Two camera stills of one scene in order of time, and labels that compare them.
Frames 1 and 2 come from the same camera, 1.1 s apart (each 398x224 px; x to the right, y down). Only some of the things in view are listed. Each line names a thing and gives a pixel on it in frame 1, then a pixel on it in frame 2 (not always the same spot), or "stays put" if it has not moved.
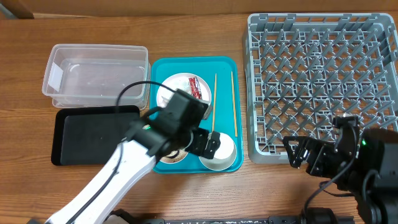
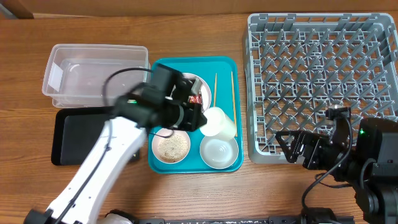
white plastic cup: x=224 y=156 -> x=218 y=124
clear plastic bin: x=92 y=75 stays put
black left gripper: x=199 y=145 -> x=193 y=122
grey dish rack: x=303 y=70 stays put
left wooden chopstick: x=214 y=101 stays put
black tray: x=89 y=135 stays put
